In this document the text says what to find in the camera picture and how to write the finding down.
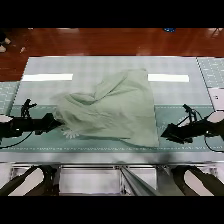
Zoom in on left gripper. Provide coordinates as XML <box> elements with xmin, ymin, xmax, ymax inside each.
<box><xmin>32</xmin><ymin>112</ymin><xmax>65</xmax><ymax>136</ymax></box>

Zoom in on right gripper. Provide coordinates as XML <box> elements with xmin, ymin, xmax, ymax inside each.
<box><xmin>160</xmin><ymin>122</ymin><xmax>195</xmax><ymax>145</ymax></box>

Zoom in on pale green shirt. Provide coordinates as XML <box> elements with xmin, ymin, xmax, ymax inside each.
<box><xmin>52</xmin><ymin>68</ymin><xmax>161</xmax><ymax>149</ymax></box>

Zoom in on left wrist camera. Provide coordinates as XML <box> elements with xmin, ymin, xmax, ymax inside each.
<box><xmin>20</xmin><ymin>98</ymin><xmax>39</xmax><ymax>119</ymax></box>

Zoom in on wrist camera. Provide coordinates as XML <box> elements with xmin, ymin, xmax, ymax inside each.
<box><xmin>182</xmin><ymin>103</ymin><xmax>202</xmax><ymax>125</ymax></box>
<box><xmin>20</xmin><ymin>98</ymin><xmax>39</xmax><ymax>119</ymax></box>

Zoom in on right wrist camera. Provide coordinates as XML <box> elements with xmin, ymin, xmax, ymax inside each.
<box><xmin>182</xmin><ymin>103</ymin><xmax>202</xmax><ymax>125</ymax></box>

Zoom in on black cable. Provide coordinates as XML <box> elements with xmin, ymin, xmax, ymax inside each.
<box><xmin>0</xmin><ymin>131</ymin><xmax>35</xmax><ymax>150</ymax></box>
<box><xmin>203</xmin><ymin>131</ymin><xmax>224</xmax><ymax>154</ymax></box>

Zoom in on silver frame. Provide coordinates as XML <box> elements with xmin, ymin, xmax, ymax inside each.
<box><xmin>0</xmin><ymin>161</ymin><xmax>224</xmax><ymax>197</ymax></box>

